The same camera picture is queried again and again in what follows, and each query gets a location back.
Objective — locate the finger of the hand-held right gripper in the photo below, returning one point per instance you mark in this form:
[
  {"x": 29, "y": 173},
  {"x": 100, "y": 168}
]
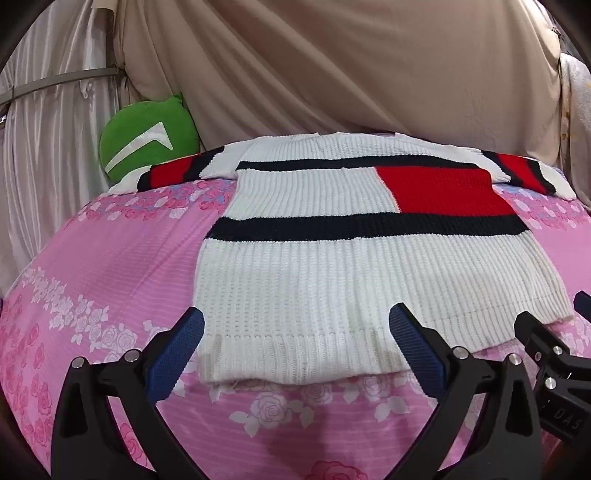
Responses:
[
  {"x": 583, "y": 307},
  {"x": 538, "y": 334}
]

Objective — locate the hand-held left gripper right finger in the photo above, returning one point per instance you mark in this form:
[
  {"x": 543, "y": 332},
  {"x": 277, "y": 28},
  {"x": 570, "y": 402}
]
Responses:
[{"x": 415, "y": 353}]

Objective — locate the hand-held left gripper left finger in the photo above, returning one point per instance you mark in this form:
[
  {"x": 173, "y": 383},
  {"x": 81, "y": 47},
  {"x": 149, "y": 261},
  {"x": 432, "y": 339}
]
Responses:
[{"x": 178, "y": 353}]

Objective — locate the white red navy knit sweater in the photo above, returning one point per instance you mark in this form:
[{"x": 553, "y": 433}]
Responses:
[{"x": 323, "y": 286}]

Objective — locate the pink floral bedsheet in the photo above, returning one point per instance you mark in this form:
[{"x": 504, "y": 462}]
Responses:
[{"x": 115, "y": 258}]

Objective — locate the pale floral cloth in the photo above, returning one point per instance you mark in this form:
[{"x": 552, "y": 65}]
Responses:
[{"x": 575, "y": 115}]

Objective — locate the green round plush cushion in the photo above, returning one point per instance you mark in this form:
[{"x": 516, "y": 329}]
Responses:
[{"x": 138, "y": 127}]

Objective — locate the white satin curtain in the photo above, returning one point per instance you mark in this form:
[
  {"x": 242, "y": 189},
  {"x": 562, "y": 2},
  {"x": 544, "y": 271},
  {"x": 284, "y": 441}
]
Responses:
[{"x": 46, "y": 147}]

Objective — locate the beige draped cloth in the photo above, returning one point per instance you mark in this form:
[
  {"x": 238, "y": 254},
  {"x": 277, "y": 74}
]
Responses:
[{"x": 323, "y": 69}]

